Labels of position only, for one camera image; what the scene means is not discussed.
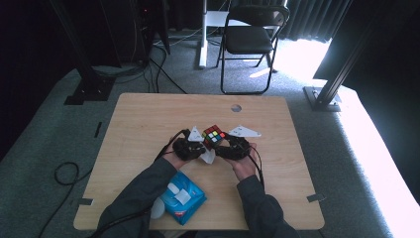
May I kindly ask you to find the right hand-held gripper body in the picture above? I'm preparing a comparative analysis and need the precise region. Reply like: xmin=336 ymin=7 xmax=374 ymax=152
xmin=215 ymin=124 xmax=263 ymax=162

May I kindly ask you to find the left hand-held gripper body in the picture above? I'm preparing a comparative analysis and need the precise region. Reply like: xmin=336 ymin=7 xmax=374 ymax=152
xmin=172 ymin=125 xmax=208 ymax=163

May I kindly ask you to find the multicoloured puzzle cube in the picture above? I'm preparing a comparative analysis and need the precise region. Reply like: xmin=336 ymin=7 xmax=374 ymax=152
xmin=201 ymin=124 xmax=227 ymax=150

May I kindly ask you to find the blue wet wipes pack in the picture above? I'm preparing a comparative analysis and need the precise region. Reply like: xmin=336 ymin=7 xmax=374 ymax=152
xmin=150 ymin=171 xmax=209 ymax=227

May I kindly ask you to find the person's left hand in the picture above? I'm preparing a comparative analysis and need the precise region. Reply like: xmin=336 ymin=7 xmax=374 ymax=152
xmin=162 ymin=149 xmax=190 ymax=171

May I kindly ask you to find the person's right hand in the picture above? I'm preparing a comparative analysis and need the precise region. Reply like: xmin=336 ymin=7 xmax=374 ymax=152
xmin=232 ymin=142 xmax=259 ymax=182

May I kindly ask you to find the black folding chair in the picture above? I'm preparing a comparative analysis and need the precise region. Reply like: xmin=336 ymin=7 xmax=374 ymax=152
xmin=215 ymin=4 xmax=292 ymax=96

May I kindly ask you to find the white desk leg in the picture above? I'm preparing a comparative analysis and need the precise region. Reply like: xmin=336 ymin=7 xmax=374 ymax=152
xmin=197 ymin=0 xmax=233 ymax=69

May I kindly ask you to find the black metal stand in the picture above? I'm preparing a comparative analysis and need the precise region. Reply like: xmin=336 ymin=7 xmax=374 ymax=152
xmin=49 ymin=0 xmax=117 ymax=106
xmin=303 ymin=0 xmax=397 ymax=113

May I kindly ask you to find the dark curtain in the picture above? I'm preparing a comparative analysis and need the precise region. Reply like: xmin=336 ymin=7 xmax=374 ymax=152
xmin=281 ymin=0 xmax=351 ymax=44

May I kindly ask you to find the left hand-held gripper cable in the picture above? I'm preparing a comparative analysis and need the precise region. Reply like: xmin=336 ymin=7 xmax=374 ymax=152
xmin=87 ymin=128 xmax=192 ymax=238

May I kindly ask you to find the hand-held gripper cable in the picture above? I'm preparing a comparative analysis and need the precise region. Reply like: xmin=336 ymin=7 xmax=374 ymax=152
xmin=247 ymin=145 xmax=266 ymax=192
xmin=87 ymin=128 xmax=192 ymax=238

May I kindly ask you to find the right hand-held gripper cable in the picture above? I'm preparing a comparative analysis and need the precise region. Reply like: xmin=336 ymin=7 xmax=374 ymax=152
xmin=247 ymin=145 xmax=266 ymax=192

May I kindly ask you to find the bundle of floor cables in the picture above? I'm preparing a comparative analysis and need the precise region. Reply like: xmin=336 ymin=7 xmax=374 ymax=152
xmin=93 ymin=43 xmax=189 ymax=95

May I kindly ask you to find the black floor cable loop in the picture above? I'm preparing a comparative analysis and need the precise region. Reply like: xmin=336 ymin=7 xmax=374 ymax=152
xmin=38 ymin=161 xmax=95 ymax=238

